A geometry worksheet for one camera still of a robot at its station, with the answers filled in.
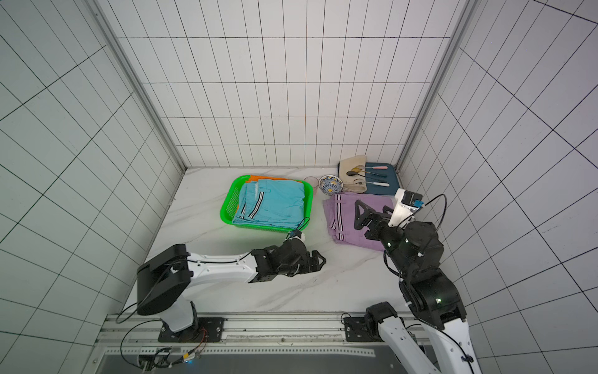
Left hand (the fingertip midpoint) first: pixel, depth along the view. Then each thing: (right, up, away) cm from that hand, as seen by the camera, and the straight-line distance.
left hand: (312, 267), depth 80 cm
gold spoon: (+25, +37, +37) cm, 58 cm away
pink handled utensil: (+36, +38, +39) cm, 65 cm away
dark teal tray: (+37, +33, +36) cm, 61 cm away
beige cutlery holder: (+23, +30, +33) cm, 50 cm away
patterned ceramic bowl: (+10, +29, +30) cm, 43 cm away
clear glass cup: (+2, +31, +29) cm, 42 cm away
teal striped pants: (-17, +22, +16) cm, 32 cm away
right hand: (+12, +24, -20) cm, 33 cm away
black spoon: (+23, +35, +37) cm, 56 cm away
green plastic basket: (-35, +23, +16) cm, 45 cm away
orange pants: (-24, +33, +22) cm, 46 cm away
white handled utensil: (+36, +30, +33) cm, 57 cm away
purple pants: (+13, +17, +20) cm, 29 cm away
